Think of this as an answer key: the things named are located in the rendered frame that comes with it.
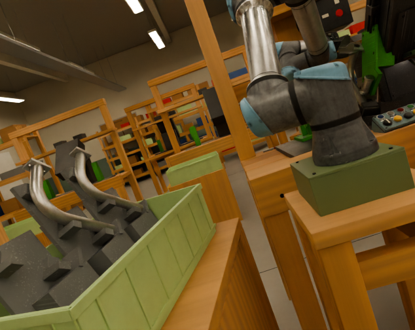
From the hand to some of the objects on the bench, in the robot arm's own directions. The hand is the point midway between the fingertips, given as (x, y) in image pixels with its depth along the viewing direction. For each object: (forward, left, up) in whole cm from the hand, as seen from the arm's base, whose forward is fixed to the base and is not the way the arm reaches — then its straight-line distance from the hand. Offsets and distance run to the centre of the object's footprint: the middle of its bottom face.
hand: (354, 49), depth 130 cm
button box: (-30, +7, -35) cm, 47 cm away
